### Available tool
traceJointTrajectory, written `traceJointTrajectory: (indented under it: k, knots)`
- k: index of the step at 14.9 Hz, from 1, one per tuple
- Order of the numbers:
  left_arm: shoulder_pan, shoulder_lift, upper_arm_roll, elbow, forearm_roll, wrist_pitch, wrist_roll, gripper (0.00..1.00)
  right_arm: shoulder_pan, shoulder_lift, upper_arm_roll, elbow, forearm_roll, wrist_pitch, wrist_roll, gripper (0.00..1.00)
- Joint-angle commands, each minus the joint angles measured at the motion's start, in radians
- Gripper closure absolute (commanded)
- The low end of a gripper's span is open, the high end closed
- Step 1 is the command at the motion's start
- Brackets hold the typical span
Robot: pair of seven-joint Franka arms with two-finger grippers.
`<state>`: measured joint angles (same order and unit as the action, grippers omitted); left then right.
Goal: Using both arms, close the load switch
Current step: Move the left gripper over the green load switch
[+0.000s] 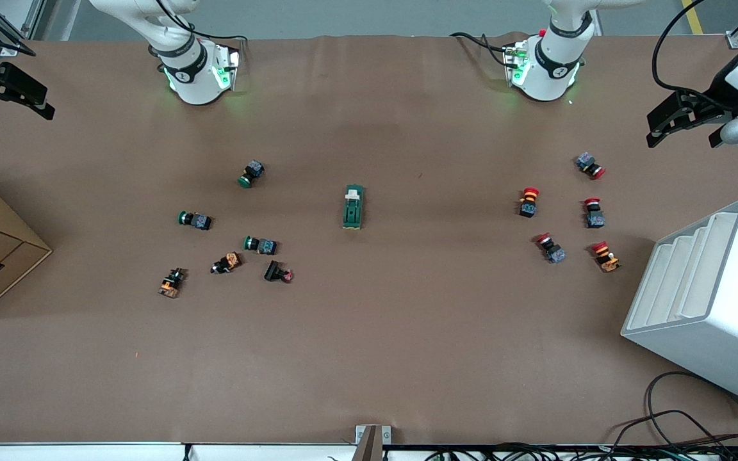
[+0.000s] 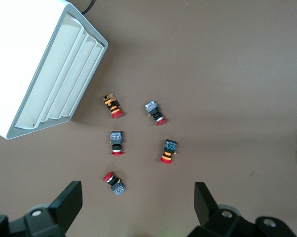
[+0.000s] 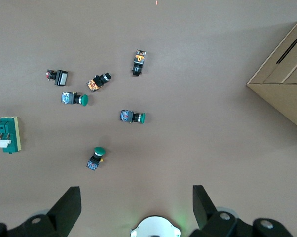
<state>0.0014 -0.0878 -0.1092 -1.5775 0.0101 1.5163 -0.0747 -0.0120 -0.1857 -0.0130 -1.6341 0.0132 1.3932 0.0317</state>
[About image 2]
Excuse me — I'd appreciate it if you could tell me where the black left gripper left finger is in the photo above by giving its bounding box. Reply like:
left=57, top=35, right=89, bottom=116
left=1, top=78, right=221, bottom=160
left=7, top=181, right=83, bottom=237

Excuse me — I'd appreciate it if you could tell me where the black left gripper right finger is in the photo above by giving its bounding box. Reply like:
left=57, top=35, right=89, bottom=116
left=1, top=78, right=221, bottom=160
left=187, top=182, right=257, bottom=237

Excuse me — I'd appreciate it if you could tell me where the red mushroom button blue block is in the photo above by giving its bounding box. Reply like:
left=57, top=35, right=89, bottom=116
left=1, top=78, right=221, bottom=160
left=109, top=130, right=125, bottom=157
left=145, top=100, right=168, bottom=126
left=103, top=171, right=127, bottom=197

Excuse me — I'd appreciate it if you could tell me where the red button orange-striped collar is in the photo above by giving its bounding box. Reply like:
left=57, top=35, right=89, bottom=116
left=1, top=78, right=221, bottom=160
left=159, top=139, right=178, bottom=164

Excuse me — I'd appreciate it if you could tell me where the red button orange contact block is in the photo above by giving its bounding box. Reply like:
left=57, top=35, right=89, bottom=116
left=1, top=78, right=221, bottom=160
left=101, top=93, right=123, bottom=119

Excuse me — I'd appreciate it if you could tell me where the white stepped storage bin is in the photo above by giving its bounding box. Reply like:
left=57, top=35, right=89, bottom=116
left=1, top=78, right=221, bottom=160
left=0, top=0, right=109, bottom=141

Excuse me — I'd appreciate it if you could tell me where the black looped cable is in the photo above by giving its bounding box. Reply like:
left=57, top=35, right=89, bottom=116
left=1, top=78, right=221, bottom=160
left=80, top=0, right=97, bottom=15

